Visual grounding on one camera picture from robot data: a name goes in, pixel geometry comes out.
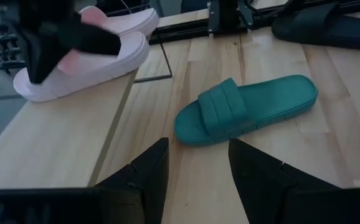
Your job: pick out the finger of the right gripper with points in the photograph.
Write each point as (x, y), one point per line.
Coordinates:
(86, 39)
(40, 56)

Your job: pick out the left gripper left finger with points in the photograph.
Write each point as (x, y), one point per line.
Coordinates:
(149, 186)

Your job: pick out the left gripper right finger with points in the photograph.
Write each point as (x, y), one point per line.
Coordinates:
(254, 180)

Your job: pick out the pink rubber slide sandal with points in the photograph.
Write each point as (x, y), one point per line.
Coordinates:
(130, 21)
(99, 71)

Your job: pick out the teal rubber slide sandal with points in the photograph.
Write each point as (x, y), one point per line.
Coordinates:
(276, 93)

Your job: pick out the dark rubber slide sandal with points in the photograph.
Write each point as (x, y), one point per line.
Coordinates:
(339, 31)

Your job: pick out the dark metal floor equipment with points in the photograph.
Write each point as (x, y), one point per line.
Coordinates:
(5, 49)

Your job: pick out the black aluminium rig frame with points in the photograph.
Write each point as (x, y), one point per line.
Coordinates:
(183, 30)

